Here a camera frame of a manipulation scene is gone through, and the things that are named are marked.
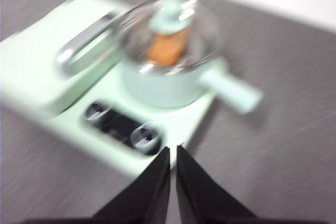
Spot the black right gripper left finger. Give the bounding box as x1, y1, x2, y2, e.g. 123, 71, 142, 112
89, 146, 171, 224

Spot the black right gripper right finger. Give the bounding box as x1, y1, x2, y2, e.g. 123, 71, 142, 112
176, 145, 260, 224

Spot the glass lid with green knob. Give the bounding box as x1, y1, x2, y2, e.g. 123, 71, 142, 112
118, 0, 224, 74

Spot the silver control knob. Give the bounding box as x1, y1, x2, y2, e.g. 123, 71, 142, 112
85, 100, 111, 127
130, 123, 161, 154

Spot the mint green breakfast machine base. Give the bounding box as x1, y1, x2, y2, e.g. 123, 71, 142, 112
0, 0, 229, 180

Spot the mint green griddle cover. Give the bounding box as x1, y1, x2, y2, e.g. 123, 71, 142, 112
0, 0, 132, 116

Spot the mint green handled pot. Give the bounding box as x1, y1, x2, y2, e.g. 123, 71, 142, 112
119, 0, 263, 116

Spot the chrome griddle cover handle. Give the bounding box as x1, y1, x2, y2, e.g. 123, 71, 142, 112
55, 11, 124, 77

